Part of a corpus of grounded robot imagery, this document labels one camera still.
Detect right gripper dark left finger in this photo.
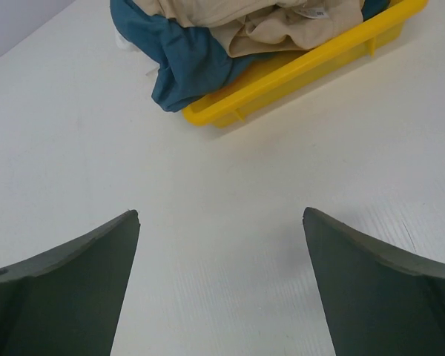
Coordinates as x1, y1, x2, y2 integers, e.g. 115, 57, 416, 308
0, 210, 140, 355

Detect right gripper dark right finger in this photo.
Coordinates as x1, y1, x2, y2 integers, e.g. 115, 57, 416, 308
303, 208, 445, 355

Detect beige t shirt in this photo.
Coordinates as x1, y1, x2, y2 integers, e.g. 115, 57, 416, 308
136, 0, 364, 58

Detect yellow plastic bin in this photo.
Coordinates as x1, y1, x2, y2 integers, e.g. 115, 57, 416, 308
182, 0, 428, 128

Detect blue t shirt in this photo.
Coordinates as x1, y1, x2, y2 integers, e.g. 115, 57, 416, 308
110, 1, 389, 112

